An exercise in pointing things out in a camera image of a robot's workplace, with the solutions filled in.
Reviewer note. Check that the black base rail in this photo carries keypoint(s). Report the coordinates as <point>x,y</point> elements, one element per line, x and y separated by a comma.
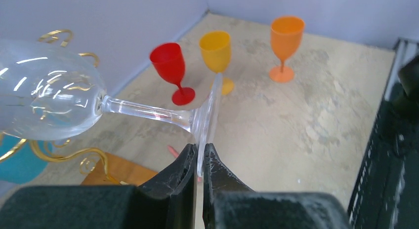
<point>386,192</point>

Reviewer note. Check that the blue plastic wine glass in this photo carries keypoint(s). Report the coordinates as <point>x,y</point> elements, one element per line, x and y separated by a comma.
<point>21,167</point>

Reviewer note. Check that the red plastic wine glass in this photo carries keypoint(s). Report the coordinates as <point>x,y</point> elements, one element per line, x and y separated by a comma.
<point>169,63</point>

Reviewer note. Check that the orange plastic wine glass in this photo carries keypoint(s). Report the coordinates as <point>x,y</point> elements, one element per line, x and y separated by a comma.
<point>285,38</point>

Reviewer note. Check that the wooden rack base board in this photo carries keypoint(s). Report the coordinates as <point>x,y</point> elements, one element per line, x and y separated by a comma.
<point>121,171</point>

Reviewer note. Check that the yellow plastic wine glass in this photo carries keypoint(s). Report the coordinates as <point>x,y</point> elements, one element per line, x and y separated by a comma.
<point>216,52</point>

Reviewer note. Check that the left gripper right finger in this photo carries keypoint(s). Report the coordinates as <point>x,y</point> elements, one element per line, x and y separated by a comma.
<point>230,204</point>

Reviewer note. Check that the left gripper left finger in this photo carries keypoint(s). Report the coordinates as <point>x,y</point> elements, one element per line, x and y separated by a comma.
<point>166,201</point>

